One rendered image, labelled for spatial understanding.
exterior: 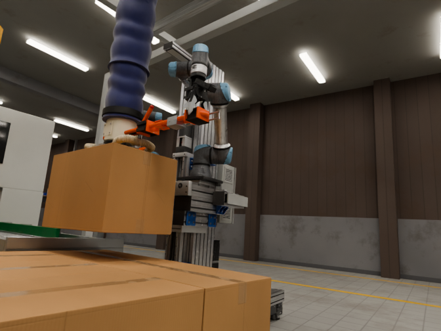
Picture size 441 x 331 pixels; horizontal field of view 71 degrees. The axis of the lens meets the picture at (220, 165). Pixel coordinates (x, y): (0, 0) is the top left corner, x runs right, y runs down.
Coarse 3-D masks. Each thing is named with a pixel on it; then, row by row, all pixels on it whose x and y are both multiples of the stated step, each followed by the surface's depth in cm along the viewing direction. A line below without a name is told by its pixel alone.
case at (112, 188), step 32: (64, 160) 167; (96, 160) 146; (128, 160) 145; (160, 160) 161; (64, 192) 160; (96, 192) 141; (128, 192) 144; (160, 192) 159; (64, 224) 153; (96, 224) 136; (128, 224) 143; (160, 224) 157
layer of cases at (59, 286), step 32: (0, 256) 136; (32, 256) 142; (64, 256) 151; (96, 256) 158; (128, 256) 167; (0, 288) 77; (32, 288) 79; (64, 288) 81; (96, 288) 84; (128, 288) 86; (160, 288) 89; (192, 288) 92; (224, 288) 100; (256, 288) 114; (0, 320) 54; (32, 320) 57; (64, 320) 62; (96, 320) 67; (128, 320) 72; (160, 320) 80; (192, 320) 88; (224, 320) 99; (256, 320) 113
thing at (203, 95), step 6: (192, 78) 144; (198, 78) 142; (204, 78) 143; (192, 84) 144; (186, 90) 142; (198, 90) 139; (204, 90) 142; (186, 96) 141; (198, 96) 138; (204, 96) 142
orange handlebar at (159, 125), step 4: (200, 112) 133; (204, 112) 134; (180, 116) 141; (208, 116) 136; (160, 120) 150; (164, 120) 148; (180, 120) 142; (152, 124) 154; (156, 124) 152; (160, 124) 150; (164, 124) 149; (136, 128) 162; (156, 128) 158; (160, 128) 154; (164, 128) 152; (168, 128) 153; (124, 132) 169; (128, 132) 167; (132, 132) 165; (140, 148) 204; (144, 148) 202
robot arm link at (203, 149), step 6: (204, 144) 209; (198, 150) 208; (204, 150) 207; (210, 150) 207; (198, 156) 207; (204, 156) 207; (210, 156) 206; (198, 162) 206; (204, 162) 206; (210, 162) 208
